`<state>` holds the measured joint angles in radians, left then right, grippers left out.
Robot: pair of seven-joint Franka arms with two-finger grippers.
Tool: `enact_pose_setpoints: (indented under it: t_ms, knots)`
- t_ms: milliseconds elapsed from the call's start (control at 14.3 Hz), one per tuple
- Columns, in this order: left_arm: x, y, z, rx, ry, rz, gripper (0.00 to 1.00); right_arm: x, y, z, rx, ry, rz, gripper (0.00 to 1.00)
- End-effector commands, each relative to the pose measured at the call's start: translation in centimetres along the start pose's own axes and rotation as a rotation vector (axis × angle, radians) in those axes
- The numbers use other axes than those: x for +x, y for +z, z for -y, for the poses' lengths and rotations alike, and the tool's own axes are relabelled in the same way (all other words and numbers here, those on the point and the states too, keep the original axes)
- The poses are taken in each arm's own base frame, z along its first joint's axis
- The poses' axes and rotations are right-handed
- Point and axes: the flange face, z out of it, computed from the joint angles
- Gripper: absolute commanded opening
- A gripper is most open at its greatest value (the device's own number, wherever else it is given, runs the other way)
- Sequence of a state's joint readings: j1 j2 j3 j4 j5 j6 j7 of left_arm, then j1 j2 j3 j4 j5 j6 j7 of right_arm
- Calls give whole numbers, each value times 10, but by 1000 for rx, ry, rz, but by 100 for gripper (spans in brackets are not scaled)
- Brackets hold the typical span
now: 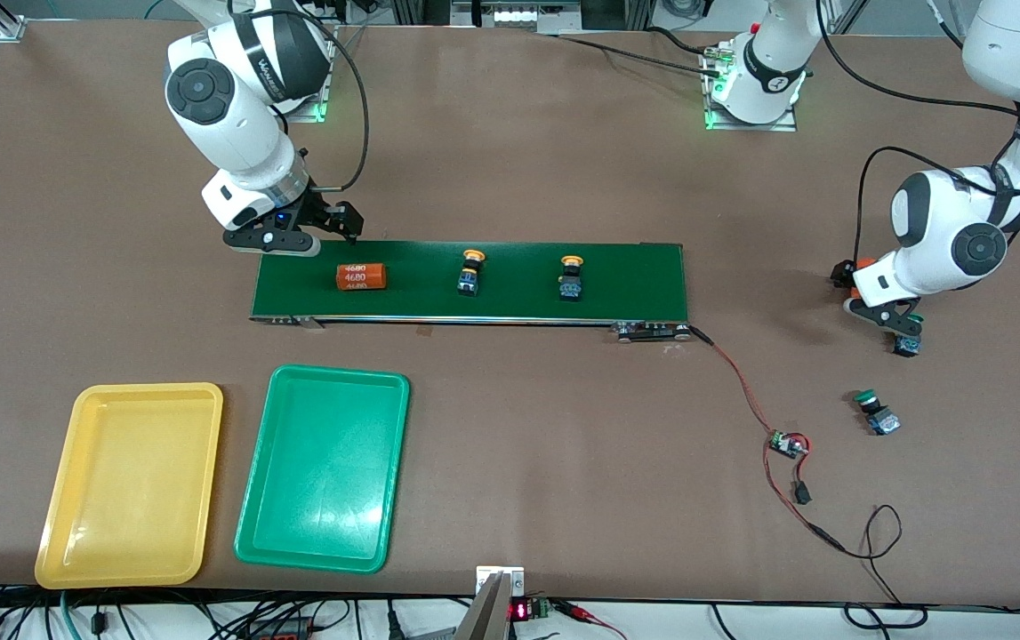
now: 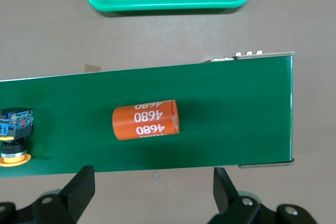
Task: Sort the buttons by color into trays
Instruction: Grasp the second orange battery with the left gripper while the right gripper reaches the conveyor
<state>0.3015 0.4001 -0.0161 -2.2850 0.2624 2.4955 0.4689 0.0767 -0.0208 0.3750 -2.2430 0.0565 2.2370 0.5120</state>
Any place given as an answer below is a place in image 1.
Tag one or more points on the aluminium corner post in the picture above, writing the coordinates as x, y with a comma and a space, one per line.
7, 22

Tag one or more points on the aluminium frame with light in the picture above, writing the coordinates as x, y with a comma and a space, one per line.
518, 16

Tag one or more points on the red clip lead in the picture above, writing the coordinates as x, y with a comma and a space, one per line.
582, 612

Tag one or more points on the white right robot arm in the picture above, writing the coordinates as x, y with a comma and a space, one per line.
243, 133

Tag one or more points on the yellow push button switch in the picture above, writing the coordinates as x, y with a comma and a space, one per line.
572, 289
469, 284

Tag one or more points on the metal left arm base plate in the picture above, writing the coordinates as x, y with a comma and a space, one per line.
750, 126

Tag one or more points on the grey metal pole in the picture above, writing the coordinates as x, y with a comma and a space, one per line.
485, 618

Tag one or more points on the red digit display module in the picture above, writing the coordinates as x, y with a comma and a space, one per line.
520, 611

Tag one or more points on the yellow plastic tray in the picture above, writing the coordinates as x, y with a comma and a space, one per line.
127, 484

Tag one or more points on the black power strip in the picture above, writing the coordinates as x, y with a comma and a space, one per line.
283, 633

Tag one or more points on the small green circuit board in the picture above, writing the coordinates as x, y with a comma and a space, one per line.
783, 442

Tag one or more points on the silver mounting bracket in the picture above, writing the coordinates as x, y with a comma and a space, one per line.
517, 582

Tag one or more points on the green conveyor belt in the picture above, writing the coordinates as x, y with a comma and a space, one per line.
634, 280

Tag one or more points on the green push button switch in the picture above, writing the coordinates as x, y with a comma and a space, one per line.
881, 420
908, 347

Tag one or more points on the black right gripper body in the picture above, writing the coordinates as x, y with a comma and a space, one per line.
325, 215

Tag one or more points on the green plastic tray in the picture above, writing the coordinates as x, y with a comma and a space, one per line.
323, 471

